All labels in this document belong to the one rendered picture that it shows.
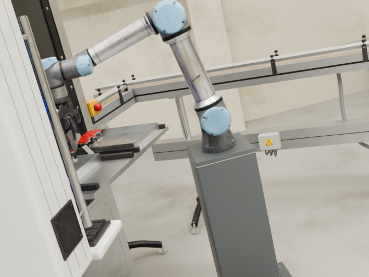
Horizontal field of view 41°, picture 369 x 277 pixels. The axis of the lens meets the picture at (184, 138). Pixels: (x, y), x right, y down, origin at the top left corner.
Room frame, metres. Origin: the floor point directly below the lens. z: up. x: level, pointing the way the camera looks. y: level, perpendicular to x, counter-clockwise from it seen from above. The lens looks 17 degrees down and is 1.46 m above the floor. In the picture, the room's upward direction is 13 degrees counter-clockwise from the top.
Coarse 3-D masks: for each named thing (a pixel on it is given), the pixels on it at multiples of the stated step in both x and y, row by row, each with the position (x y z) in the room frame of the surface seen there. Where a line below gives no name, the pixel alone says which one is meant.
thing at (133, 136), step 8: (112, 128) 2.25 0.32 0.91; (120, 128) 2.23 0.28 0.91; (128, 128) 2.21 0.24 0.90; (136, 128) 2.20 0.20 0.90; (144, 128) 2.18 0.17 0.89; (152, 128) 2.10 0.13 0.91; (104, 136) 2.25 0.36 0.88; (112, 136) 2.22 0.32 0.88; (120, 136) 2.19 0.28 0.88; (128, 136) 2.15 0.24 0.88; (136, 136) 2.12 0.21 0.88; (144, 136) 2.02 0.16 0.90; (104, 144) 2.12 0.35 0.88; (112, 144) 2.09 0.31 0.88; (120, 144) 1.94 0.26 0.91; (128, 144) 1.93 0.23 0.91; (136, 144) 1.94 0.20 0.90
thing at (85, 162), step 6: (78, 156) 1.93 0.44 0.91; (84, 156) 1.92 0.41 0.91; (90, 156) 1.90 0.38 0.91; (96, 156) 1.87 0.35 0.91; (78, 162) 1.93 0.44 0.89; (84, 162) 1.92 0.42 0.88; (90, 162) 1.82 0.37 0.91; (96, 162) 1.85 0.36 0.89; (78, 168) 1.86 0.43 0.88; (84, 168) 1.78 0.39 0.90; (90, 168) 1.81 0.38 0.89; (66, 174) 1.82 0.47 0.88; (78, 174) 1.73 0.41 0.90; (84, 174) 1.77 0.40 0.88
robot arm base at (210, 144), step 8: (208, 136) 1.95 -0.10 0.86; (216, 136) 1.93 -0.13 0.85; (224, 136) 1.94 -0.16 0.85; (232, 136) 1.96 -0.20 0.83; (200, 144) 2.00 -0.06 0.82; (208, 144) 1.95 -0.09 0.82; (216, 144) 1.92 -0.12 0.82; (224, 144) 1.92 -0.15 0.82; (232, 144) 1.94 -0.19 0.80; (208, 152) 1.94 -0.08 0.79; (216, 152) 1.92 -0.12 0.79
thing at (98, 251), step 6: (114, 222) 1.45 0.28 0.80; (120, 222) 1.46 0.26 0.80; (108, 228) 1.42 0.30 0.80; (114, 228) 1.41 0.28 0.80; (120, 228) 1.44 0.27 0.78; (108, 234) 1.38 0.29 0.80; (114, 234) 1.39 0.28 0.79; (102, 240) 1.35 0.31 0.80; (108, 240) 1.35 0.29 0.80; (96, 246) 1.32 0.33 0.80; (102, 246) 1.31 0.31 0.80; (108, 246) 1.34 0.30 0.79; (96, 252) 1.29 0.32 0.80; (102, 252) 1.29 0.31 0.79; (96, 258) 1.28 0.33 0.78
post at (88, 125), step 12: (48, 0) 2.31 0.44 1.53; (60, 24) 2.34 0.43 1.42; (60, 36) 2.32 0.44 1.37; (84, 96) 2.36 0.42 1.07; (84, 108) 2.33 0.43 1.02; (84, 120) 2.31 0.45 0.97; (84, 132) 2.32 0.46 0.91; (108, 192) 2.33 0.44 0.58; (120, 240) 2.31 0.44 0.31; (132, 264) 2.35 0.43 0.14; (132, 276) 2.32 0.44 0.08
